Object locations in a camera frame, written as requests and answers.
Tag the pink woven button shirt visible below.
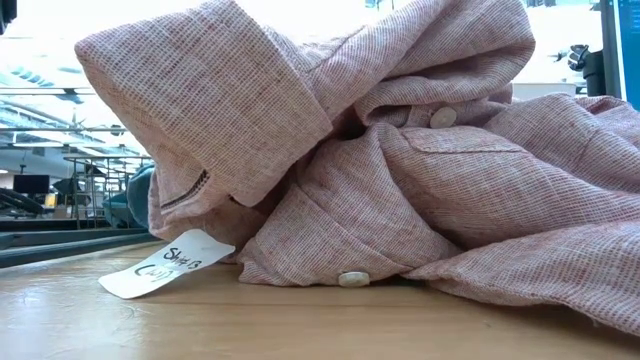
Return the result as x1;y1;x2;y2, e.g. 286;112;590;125
73;0;640;337

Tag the white handwritten paper tag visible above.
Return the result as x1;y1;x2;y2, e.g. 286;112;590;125
97;228;236;300

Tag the blue-teal waffle towel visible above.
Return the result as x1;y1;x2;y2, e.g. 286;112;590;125
125;164;156;229

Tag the bright teal cloth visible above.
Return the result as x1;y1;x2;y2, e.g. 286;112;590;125
102;192;132;229

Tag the small black round device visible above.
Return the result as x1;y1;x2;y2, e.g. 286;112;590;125
566;43;592;72

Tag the black background monitor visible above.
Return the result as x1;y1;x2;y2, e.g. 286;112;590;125
12;174;51;196

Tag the computer monitor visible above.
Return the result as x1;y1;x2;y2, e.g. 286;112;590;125
599;0;640;111

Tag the black wire basket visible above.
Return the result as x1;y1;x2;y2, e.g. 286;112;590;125
63;154;155;230

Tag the black aluminium table frame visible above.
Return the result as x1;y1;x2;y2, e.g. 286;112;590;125
0;215;162;269

